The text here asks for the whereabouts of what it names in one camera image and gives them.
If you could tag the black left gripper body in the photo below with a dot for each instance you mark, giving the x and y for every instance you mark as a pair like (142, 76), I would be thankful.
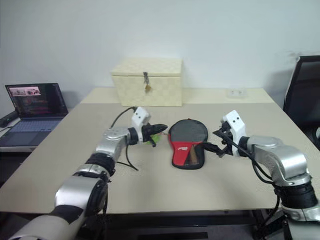
(146, 131)

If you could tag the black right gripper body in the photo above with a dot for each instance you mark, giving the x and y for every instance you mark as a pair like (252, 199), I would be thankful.
(228, 140)

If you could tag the red black paddle case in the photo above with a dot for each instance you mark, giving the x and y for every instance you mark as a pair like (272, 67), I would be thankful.
(183, 152)

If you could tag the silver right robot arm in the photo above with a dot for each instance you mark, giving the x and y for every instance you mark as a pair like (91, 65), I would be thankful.
(282, 157)

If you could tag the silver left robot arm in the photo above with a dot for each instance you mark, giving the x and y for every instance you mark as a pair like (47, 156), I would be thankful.
(75, 190)

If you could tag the small green object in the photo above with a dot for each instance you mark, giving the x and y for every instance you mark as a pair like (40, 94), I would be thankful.
(156, 138)

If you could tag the brass padlock with metal latch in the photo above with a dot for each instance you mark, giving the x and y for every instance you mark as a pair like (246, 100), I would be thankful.
(148, 87)

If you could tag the cream woven storage box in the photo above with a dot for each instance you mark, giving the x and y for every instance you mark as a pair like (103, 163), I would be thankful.
(150, 85)

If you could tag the white power socket strip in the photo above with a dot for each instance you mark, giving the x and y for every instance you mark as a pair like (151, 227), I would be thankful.
(236, 92)

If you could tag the black office chair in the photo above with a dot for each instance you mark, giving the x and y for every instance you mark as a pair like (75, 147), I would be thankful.
(303, 100)

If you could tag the open laptop with lit screen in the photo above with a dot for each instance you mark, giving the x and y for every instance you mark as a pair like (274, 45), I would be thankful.
(35, 105)

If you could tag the black device beside laptop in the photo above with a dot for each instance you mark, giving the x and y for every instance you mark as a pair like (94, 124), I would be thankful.
(8, 118)

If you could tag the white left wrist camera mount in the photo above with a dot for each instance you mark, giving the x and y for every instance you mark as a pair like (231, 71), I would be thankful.
(140, 116)

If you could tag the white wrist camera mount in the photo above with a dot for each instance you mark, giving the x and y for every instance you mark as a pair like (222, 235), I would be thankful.
(236, 125)
(140, 116)

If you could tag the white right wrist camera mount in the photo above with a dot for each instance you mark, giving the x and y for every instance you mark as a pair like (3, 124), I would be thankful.
(236, 125)

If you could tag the black table frame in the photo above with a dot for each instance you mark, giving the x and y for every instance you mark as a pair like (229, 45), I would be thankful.
(175, 218)

